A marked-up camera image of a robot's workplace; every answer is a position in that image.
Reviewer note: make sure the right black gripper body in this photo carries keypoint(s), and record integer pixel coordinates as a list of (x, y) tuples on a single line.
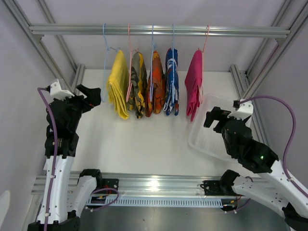
[(230, 149)]

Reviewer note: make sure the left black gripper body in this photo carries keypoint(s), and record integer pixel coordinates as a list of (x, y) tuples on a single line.
[(75, 104)]

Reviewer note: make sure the white plastic basket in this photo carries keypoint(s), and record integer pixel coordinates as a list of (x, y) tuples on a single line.
[(206, 140)]

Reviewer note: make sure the pink wire hanger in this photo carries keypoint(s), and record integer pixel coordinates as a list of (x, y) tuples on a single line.
[(201, 90)]

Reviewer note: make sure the pink trousers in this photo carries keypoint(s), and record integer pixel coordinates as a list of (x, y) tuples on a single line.
[(193, 83)]

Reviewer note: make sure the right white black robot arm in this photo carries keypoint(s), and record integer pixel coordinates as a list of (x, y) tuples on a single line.
[(286, 200)]

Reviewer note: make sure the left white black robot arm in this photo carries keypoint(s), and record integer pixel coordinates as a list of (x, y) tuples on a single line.
[(60, 212)]

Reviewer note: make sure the yellow trousers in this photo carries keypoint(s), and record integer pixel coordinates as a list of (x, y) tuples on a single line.
[(117, 85)]

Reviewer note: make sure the blue hanger with blue trousers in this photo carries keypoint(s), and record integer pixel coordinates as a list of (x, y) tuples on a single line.
[(172, 48)]

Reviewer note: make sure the blue white patterned trousers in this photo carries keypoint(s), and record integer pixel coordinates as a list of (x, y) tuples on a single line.
[(172, 81)]

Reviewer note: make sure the light blue hanger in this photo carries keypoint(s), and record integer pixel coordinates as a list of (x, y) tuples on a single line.
[(104, 91)]

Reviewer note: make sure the green camouflage trousers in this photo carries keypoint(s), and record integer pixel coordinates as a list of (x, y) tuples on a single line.
[(137, 96)]

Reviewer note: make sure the orange camouflage trousers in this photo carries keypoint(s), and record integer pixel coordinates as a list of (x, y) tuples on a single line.
[(159, 90)]

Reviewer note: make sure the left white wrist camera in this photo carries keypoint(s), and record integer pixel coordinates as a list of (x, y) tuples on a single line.
[(58, 90)]

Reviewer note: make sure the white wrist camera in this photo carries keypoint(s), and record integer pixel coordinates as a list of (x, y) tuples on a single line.
[(243, 109), (58, 90)]

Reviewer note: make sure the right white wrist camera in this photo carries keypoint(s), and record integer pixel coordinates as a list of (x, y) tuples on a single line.
[(243, 109)]

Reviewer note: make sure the aluminium hanging rail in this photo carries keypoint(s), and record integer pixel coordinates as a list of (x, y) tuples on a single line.
[(148, 30)]

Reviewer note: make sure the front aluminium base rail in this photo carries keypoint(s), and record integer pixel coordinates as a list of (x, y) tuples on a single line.
[(143, 185)]

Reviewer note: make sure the white slotted cable duct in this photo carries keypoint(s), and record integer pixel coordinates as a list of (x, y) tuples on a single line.
[(198, 202)]

